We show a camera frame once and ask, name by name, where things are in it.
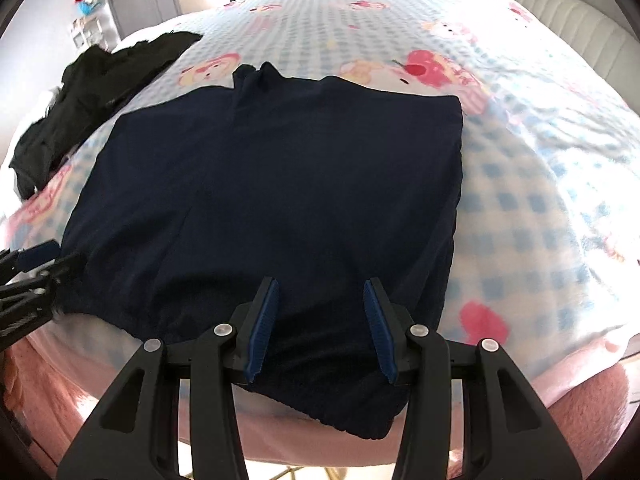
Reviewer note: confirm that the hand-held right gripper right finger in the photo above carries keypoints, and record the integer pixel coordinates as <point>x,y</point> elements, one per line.
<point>378,330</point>

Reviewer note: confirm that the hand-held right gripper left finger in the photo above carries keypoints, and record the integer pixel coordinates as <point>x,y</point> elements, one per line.
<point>262,330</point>

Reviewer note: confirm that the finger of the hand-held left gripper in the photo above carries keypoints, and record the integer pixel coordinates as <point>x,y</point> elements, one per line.
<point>30,300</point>
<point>35,256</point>

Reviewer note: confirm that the navy shorts with white stripes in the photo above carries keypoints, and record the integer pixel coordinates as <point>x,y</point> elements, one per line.
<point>280,185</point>

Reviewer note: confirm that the black clothes pile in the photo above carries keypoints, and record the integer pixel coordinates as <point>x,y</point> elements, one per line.
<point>95,90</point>

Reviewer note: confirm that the pink fleece bedspread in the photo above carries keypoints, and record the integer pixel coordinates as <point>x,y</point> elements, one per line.
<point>575,395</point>

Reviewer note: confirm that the printed checked blanket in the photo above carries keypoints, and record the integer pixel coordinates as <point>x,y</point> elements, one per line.
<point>525,160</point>

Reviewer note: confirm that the beige padded headboard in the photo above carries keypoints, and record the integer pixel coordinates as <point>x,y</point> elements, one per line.
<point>560,5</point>

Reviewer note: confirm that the red blue wall plush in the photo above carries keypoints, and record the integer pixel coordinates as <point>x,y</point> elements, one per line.
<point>87,0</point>

